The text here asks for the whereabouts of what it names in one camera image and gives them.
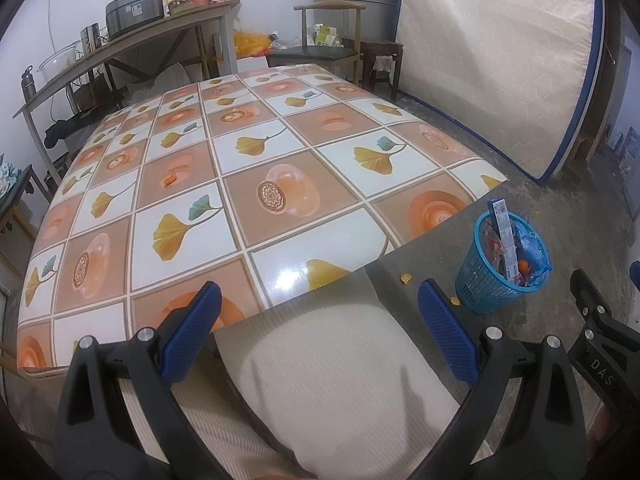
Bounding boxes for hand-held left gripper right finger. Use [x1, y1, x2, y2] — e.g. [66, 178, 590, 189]
[410, 279, 586, 480]

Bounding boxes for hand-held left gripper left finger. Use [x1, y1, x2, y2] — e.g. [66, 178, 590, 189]
[55, 281, 236, 480]

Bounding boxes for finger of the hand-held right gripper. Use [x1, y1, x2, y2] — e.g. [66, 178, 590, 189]
[570, 269, 640, 356]

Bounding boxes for blue plastic wastebasket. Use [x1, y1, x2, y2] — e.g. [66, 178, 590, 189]
[455, 210, 552, 316]

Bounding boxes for red snack bag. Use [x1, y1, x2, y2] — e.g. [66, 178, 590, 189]
[482, 230, 506, 272]

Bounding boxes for blue plastic bag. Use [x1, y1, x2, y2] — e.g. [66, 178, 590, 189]
[512, 219, 552, 289]

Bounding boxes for blue toothpaste box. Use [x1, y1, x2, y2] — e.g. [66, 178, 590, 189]
[487, 198, 522, 282]

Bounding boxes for table with patterned tablecloth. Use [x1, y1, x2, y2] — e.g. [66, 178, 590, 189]
[15, 62, 509, 377]

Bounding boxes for dark side table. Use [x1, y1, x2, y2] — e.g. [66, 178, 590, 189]
[0, 164, 52, 282]

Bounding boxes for dark cloth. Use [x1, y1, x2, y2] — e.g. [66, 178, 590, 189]
[43, 114, 109, 149]

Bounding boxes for floral cloth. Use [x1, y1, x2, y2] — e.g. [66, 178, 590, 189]
[0, 154, 22, 197]

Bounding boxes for white sack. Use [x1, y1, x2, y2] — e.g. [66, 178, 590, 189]
[154, 62, 189, 92]

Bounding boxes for cream mattress with blue edge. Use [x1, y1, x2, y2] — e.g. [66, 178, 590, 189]
[394, 0, 609, 184]

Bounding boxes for small wooden stool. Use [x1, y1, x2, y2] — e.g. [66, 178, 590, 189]
[356, 38, 404, 102]

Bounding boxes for yellow plastic bag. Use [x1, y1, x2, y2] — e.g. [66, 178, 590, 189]
[234, 30, 274, 62]

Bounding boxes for grey thermos bottle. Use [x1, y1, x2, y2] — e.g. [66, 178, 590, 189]
[20, 64, 38, 102]

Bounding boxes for clear glass bowl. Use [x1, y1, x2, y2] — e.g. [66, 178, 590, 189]
[37, 41, 84, 84]

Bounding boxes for long grey metal table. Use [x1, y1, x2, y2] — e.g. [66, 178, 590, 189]
[12, 0, 242, 187]

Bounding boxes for wooden chair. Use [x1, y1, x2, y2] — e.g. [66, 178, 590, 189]
[266, 0, 367, 87]

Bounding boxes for small silver appliance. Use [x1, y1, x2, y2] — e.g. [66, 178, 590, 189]
[79, 22, 102, 57]

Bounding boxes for green white carton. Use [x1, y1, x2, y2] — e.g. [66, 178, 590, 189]
[312, 24, 347, 49]

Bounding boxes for grey rice cooker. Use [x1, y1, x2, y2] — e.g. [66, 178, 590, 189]
[104, 0, 167, 39]

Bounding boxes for cream corduroy pants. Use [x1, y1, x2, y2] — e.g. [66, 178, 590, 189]
[119, 269, 501, 480]

